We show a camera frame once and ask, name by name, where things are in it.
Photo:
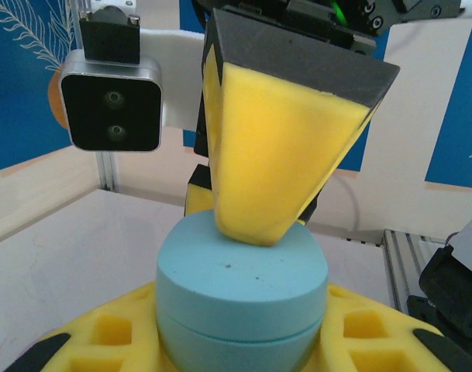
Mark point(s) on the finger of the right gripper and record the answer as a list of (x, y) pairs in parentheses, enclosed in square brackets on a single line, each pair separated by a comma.
[(278, 155), (198, 193)]

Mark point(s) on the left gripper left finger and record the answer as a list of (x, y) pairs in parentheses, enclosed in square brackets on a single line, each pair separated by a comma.
[(80, 348)]

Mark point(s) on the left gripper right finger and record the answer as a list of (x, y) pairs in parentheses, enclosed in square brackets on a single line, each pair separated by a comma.
[(406, 329)]

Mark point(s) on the blue earbud charging case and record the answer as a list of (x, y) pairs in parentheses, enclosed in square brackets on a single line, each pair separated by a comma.
[(239, 279)]

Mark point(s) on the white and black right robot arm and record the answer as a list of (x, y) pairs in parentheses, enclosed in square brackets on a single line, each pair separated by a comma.
[(452, 310)]

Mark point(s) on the blue poster feather orange circle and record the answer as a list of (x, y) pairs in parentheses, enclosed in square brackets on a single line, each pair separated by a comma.
[(18, 97)]

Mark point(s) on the aluminium side rail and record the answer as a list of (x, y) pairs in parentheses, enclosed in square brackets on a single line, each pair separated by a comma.
[(402, 263)]

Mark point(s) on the aluminium corner post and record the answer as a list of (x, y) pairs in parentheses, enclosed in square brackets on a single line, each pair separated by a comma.
[(107, 170)]

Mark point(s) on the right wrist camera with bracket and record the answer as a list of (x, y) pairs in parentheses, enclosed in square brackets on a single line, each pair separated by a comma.
[(111, 112)]

